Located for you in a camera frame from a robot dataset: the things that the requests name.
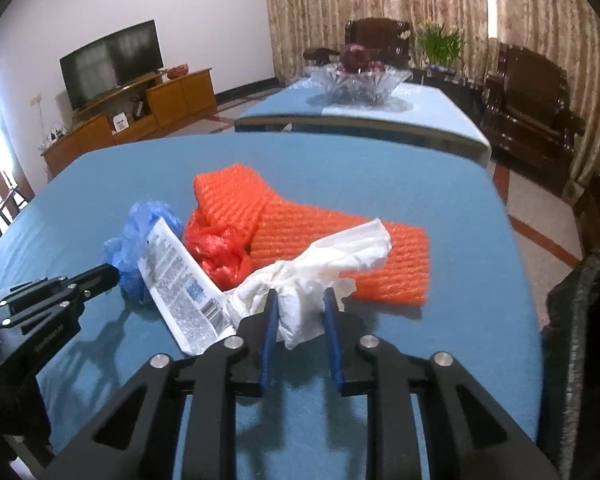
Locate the red apple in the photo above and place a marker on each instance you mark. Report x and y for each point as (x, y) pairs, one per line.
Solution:
(354, 55)
(341, 67)
(377, 66)

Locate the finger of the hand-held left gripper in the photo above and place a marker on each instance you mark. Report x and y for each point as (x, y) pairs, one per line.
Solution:
(92, 277)
(45, 312)

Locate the dark wooden side table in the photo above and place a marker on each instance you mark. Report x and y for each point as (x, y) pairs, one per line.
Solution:
(450, 90)

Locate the small white box device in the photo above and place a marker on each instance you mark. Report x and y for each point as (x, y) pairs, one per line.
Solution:
(121, 121)

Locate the orange foam net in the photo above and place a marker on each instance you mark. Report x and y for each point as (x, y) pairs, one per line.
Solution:
(230, 200)
(330, 240)

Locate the red plastic bag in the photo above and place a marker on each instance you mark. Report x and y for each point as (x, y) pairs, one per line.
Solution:
(215, 250)

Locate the beige floral curtains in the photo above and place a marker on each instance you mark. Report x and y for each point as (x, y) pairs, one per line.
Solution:
(330, 0)

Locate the glass fruit bowl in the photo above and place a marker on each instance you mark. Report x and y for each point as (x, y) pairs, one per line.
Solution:
(360, 87)

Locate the white tissue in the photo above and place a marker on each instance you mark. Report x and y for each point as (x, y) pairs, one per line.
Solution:
(305, 285)

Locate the printed white paper packet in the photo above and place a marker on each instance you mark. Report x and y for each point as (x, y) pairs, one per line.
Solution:
(180, 280)

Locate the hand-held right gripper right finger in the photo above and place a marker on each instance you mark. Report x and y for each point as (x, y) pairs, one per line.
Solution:
(334, 350)

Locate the dark wooden slatted armchair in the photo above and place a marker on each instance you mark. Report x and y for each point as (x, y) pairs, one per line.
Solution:
(375, 35)

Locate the black lined trash bin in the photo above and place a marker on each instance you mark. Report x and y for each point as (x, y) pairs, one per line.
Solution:
(575, 340)

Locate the wooden TV cabinet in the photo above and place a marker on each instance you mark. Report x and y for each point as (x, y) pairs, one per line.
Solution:
(180, 100)

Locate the small black device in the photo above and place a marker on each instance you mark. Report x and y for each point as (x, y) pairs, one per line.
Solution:
(139, 108)

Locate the potted green plant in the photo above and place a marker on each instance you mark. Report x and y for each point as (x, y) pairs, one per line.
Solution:
(440, 42)

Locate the dark wooden cushioned armchair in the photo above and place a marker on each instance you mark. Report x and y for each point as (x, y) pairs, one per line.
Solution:
(530, 100)

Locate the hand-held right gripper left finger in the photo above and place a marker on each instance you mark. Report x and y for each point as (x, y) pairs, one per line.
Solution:
(267, 350)

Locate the blue plastic bundle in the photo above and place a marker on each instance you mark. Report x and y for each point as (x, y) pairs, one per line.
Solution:
(135, 230)

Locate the black flat television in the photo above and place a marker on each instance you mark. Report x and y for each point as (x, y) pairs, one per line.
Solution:
(110, 62)

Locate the blue tablecloth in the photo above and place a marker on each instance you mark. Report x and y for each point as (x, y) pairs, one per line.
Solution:
(430, 105)
(380, 180)

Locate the red ornament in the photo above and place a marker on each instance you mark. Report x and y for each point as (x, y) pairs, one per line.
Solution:
(177, 71)

